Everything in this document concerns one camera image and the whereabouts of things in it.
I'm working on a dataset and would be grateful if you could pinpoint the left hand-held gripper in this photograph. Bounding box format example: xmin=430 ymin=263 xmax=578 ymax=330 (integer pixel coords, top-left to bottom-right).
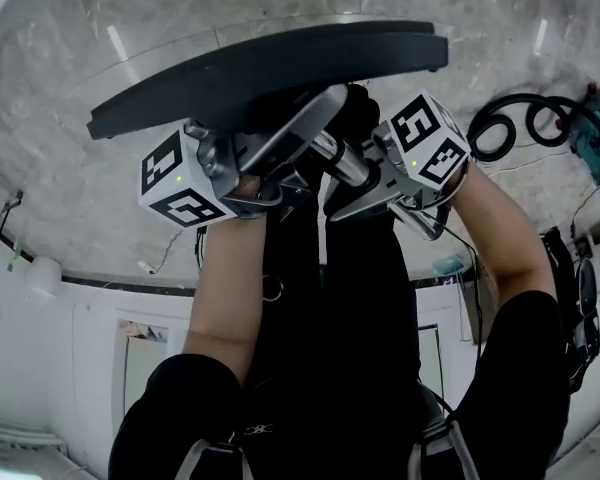
xmin=139 ymin=84 xmax=350 ymax=230

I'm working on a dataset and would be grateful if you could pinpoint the teal folded cloth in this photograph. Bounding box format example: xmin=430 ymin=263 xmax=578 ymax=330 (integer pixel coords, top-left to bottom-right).
xmin=431 ymin=254 xmax=470 ymax=278

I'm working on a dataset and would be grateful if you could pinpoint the black curved plastic panel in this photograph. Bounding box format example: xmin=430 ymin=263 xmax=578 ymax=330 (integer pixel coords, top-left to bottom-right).
xmin=85 ymin=19 xmax=450 ymax=143

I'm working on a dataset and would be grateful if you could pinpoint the black vacuum hose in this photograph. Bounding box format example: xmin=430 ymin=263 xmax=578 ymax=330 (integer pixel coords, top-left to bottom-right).
xmin=466 ymin=92 xmax=600 ymax=163

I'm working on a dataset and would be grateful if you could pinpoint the person's right forearm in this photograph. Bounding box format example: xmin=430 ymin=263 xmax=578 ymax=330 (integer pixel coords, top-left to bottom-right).
xmin=448 ymin=159 xmax=557 ymax=315

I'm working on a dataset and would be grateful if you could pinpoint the teal and red vacuum cleaner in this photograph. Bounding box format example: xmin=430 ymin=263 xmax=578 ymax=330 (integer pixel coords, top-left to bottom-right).
xmin=566 ymin=82 xmax=600 ymax=195

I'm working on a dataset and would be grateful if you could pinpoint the person's left forearm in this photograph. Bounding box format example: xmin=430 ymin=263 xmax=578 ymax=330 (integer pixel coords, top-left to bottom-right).
xmin=181 ymin=211 xmax=270 ymax=385

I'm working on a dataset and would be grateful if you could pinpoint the person's black shirt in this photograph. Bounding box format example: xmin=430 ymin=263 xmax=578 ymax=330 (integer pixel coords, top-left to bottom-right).
xmin=108 ymin=289 xmax=572 ymax=480

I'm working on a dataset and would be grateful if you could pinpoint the grey backpack strap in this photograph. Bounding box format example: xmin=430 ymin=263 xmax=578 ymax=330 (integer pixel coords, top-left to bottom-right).
xmin=406 ymin=411 xmax=477 ymax=480
xmin=173 ymin=436 xmax=242 ymax=480

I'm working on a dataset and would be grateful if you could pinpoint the black open case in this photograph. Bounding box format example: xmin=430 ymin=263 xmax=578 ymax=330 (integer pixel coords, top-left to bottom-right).
xmin=539 ymin=224 xmax=600 ymax=395

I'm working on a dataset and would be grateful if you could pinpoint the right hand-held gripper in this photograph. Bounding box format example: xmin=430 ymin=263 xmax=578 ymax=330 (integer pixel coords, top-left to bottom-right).
xmin=326 ymin=89 xmax=473 ymax=243

